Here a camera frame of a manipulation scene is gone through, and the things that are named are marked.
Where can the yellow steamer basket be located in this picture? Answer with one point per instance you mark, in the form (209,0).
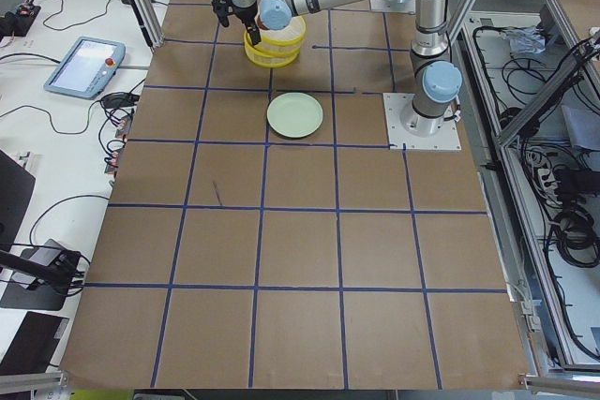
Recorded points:
(282,42)
(268,60)

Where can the brown steamed bun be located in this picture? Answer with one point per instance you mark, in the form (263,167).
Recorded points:
(260,23)

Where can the black laptop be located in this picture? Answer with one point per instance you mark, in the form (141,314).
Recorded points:
(17,186)

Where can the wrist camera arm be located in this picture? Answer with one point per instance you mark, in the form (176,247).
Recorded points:
(223,9)

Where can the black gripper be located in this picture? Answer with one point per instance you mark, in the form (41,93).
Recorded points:
(245,15)

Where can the teach pendant near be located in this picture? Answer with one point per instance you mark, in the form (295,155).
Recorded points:
(87,68)

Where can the light green plate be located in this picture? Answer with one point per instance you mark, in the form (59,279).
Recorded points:
(294,115)

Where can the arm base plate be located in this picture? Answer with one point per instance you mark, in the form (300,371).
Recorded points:
(408,131)
(393,6)

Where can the white crumpled cloth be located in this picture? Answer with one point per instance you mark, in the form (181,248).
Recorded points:
(525,40)

